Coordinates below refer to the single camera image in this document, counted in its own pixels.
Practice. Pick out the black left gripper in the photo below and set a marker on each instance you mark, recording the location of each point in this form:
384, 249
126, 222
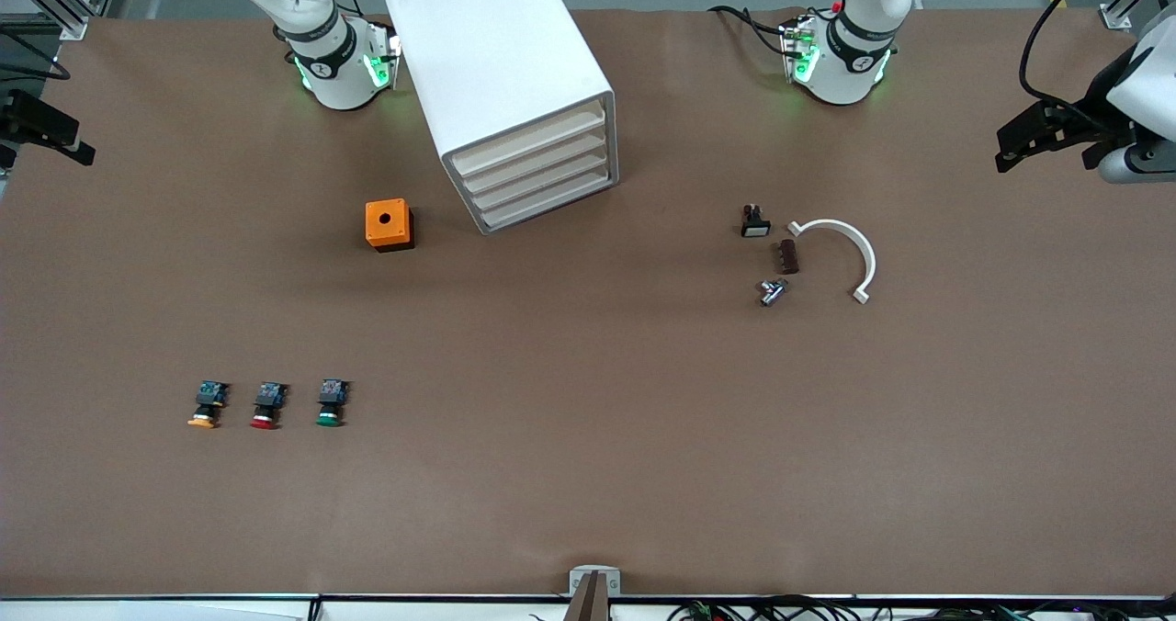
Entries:
1092, 113

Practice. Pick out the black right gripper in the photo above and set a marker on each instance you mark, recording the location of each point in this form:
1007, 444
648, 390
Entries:
20, 118

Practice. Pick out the yellow mushroom push button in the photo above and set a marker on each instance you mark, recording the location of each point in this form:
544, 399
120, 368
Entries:
209, 400

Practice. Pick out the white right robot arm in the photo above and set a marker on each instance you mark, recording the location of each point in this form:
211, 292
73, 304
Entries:
335, 61

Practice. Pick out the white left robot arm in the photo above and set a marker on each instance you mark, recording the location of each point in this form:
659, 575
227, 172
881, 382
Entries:
850, 61

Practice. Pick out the red mushroom push button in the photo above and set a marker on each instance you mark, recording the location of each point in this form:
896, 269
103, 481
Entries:
268, 402

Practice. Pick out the green mushroom push button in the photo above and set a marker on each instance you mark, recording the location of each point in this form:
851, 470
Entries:
331, 400

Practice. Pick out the white drawer cabinet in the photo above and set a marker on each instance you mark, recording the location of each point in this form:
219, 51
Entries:
487, 51

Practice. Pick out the white drawer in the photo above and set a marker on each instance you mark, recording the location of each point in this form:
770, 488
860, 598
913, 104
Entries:
530, 141
533, 158
542, 193
537, 175

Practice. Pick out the brown terminal block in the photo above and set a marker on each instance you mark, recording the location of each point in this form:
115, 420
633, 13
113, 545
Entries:
789, 257

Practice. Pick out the black white square pushbutton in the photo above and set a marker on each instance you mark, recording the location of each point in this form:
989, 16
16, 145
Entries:
754, 224

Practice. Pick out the white curved plastic bracket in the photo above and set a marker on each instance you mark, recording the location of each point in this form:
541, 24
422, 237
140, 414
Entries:
864, 252

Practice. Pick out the silver key switch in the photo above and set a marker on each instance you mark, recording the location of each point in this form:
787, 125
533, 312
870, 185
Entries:
772, 292

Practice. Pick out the orange button enclosure box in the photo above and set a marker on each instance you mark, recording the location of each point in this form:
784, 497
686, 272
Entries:
386, 221

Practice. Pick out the grey metal bracket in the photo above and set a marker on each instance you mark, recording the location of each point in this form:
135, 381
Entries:
579, 577

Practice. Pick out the brown tapered post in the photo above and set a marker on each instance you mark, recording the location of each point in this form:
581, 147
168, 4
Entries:
588, 603

